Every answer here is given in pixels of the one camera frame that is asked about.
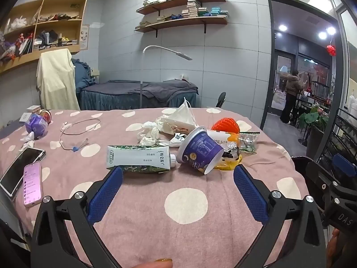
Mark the green potted plant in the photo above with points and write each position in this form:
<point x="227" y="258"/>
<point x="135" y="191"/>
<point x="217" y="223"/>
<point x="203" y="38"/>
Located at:
<point x="315" y="120"/>

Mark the black chair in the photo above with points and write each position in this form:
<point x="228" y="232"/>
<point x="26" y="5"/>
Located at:
<point x="221" y="99"/>

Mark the ceiling spot light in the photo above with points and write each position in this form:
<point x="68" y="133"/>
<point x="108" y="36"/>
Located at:
<point x="282" y="28"/>
<point x="331" y="30"/>
<point x="322" y="35"/>

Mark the pink smartphone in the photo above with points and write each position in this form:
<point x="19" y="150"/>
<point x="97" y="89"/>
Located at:
<point x="33" y="184"/>

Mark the cream towel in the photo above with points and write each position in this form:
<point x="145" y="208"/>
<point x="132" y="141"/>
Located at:
<point x="57" y="81"/>

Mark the person's left hand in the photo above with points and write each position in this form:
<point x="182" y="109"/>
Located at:
<point x="153" y="263"/>

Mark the pink polka dot blanket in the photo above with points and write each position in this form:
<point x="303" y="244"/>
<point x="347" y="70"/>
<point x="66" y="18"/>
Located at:
<point x="139" y="229"/>

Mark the yellow snack packet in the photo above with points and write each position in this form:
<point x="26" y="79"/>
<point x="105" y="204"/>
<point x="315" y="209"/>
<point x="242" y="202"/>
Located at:
<point x="227" y="164"/>

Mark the massage bed with grey blanket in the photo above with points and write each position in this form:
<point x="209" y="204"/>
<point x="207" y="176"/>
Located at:
<point x="125" y="95"/>

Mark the white printed paper bag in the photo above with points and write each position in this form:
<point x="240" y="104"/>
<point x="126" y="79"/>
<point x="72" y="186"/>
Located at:
<point x="175" y="127"/>

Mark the wall poster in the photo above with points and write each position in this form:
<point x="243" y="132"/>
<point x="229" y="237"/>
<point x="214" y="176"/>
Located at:
<point x="84" y="37"/>

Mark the black metal rack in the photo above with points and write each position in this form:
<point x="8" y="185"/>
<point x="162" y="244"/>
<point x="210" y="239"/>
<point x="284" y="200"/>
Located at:
<point x="344" y="128"/>

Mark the white face mask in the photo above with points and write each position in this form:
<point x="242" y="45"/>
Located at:
<point x="182" y="114"/>

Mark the blue cloth pile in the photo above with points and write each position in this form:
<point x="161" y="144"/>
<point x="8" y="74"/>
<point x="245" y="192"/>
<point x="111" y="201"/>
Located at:
<point x="83" y="75"/>

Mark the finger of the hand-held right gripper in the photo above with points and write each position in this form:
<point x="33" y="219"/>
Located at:
<point x="312" y="173"/>
<point x="344" y="163"/>

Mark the green and white tube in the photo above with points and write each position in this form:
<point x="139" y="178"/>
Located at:
<point x="139" y="159"/>

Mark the silver foil wrapper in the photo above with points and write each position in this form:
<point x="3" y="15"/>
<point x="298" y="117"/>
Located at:
<point x="232" y="146"/>

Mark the person's right hand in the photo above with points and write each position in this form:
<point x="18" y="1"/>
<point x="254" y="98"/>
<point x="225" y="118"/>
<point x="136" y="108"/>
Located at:
<point x="336" y="247"/>

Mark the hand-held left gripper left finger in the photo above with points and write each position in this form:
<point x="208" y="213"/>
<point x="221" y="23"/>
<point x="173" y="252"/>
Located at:
<point x="107" y="192"/>

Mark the small black and white packet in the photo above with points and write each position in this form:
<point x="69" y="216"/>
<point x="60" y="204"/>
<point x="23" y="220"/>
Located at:
<point x="177" y="139"/>

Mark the small blue capped tube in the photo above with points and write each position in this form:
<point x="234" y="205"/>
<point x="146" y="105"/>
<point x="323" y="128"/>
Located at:
<point x="75" y="148"/>

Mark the wall shelves with boxes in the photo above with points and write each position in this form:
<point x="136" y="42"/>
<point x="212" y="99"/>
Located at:
<point x="195" y="11"/>

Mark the small white box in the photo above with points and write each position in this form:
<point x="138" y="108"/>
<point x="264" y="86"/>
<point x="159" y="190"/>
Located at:
<point x="34" y="108"/>
<point x="26" y="117"/>

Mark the white plastic bag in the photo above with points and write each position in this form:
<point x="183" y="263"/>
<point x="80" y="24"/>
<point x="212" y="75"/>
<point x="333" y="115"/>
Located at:
<point x="16" y="23"/>

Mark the white tissue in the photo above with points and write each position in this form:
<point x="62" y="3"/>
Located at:
<point x="147" y="134"/>

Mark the clear green candy wrapper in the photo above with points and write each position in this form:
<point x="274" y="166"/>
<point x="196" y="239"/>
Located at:
<point x="248" y="142"/>

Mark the purple packet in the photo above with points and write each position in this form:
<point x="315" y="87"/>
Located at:
<point x="36" y="125"/>

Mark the red hanging ornament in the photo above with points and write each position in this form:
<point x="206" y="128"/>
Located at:
<point x="331" y="50"/>

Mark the small crumpled tissue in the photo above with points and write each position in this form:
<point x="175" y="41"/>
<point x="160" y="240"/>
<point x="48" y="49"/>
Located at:
<point x="28" y="139"/>

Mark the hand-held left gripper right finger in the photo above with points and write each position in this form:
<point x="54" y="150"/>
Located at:
<point x="249" y="192"/>

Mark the purple instant food cup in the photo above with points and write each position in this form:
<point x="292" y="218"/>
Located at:
<point x="199" y="149"/>

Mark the black door frame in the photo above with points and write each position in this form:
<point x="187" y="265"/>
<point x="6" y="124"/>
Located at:
<point x="269" y="61"/>

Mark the wooden wall shelf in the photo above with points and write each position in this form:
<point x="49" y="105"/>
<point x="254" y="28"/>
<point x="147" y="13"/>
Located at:
<point x="189" y="23"/>
<point x="189" y="1"/>

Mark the smartphone with white case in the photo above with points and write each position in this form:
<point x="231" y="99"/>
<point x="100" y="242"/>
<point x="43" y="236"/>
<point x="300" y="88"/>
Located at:
<point x="21" y="167"/>

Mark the wooden cubby shelf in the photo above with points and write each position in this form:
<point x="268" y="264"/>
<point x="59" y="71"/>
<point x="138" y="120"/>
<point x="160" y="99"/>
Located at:
<point x="55" y="51"/>

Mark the white floor lamp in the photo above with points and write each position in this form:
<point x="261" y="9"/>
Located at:
<point x="142" y="75"/>

